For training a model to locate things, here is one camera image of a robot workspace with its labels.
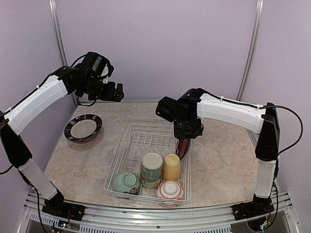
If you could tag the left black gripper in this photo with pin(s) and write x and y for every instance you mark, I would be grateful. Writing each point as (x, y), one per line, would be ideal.
(110, 95)

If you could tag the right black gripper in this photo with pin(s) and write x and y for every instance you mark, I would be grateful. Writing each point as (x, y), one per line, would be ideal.
(180, 134)

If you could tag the dark red oval dish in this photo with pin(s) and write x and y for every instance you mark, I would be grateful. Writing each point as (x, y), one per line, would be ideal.
(182, 148)

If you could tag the black plate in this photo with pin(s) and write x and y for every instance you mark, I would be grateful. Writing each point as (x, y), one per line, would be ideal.
(84, 126)

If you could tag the yellow cup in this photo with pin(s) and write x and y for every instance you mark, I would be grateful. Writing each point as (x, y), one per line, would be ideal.
(171, 167)

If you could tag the teal floral mug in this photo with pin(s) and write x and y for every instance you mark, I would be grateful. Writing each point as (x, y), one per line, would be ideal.
(151, 170)

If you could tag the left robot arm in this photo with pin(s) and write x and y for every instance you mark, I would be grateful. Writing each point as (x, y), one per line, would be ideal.
(16, 119)

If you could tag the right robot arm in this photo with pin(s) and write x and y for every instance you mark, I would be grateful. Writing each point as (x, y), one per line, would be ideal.
(255, 118)

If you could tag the pink polka dot plate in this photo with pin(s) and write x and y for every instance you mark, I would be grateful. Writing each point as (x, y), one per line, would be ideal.
(84, 140)

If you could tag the white red rimmed bowl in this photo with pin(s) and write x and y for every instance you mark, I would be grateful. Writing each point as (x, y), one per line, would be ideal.
(170, 190)

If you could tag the light green flower bowl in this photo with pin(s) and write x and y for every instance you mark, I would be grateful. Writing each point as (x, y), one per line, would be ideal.
(126, 182)

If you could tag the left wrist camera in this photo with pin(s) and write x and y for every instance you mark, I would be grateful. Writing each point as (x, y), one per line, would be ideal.
(106, 74)

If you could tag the white wire dish rack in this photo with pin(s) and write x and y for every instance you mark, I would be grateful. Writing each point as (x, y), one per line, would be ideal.
(141, 136)

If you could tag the left aluminium corner post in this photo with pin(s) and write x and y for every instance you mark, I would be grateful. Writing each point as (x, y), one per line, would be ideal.
(57, 32)

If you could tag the aluminium front frame rail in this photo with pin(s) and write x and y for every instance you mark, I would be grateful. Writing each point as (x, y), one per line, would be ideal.
(107, 219)

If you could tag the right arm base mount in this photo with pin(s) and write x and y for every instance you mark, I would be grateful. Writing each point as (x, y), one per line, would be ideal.
(256, 207)

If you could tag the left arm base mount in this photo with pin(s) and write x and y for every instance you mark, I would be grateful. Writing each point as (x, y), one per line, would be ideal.
(60, 208)

